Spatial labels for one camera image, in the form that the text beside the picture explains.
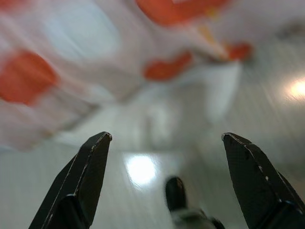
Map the white bedsheet with orange prints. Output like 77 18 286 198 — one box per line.
0 0 254 153

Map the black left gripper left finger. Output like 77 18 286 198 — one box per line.
28 131 113 229

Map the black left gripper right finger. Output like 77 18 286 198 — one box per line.
221 132 305 229

